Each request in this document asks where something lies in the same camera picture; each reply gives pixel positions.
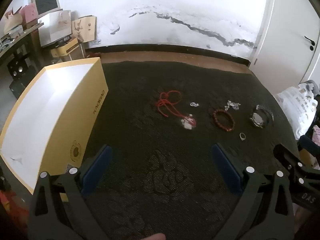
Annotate white paper bag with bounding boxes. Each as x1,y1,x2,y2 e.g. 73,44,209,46
38,10,73,47

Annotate pink box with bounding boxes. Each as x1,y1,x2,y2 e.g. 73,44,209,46
21,3,38,23

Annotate red bead bracelet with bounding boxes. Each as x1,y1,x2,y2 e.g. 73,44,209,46
213,109,236,132

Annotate black desk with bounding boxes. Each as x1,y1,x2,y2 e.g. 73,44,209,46
0,22,44,65

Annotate yellow cardboard box white inside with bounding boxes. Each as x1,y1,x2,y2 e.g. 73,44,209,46
0,57,109,195

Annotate red plastic toy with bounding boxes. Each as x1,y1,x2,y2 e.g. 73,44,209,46
0,190,29,230

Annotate person's left hand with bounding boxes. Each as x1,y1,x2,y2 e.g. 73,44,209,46
140,233,167,240

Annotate black wristwatch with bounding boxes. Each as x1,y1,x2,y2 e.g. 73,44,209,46
249,104,274,128

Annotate black speakers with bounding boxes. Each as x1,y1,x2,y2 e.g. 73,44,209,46
7,56,30,77

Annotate white door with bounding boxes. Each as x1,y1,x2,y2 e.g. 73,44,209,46
250,0,320,88

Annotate silver chain bracelet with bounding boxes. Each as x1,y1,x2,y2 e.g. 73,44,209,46
224,100,241,111

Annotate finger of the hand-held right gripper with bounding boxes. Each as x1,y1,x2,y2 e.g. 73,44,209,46
297,135,320,155
274,144,320,191

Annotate white printed pillow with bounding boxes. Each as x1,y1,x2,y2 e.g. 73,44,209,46
274,80,320,140

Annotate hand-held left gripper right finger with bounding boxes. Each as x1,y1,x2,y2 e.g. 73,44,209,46
211,143,295,240

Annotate tan paper bag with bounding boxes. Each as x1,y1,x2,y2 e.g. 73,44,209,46
71,15,97,43

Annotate black door handle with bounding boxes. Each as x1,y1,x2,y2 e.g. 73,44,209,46
304,35,316,52

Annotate yellow storage box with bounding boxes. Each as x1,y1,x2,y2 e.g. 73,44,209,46
50,39,79,58

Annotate black subwoofer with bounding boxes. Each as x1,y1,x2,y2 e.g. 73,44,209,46
9,65,42,98

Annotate red cord necklace with pendant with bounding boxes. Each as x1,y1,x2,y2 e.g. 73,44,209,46
157,90,197,130

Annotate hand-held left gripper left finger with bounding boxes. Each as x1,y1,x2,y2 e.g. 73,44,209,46
28,144,113,240

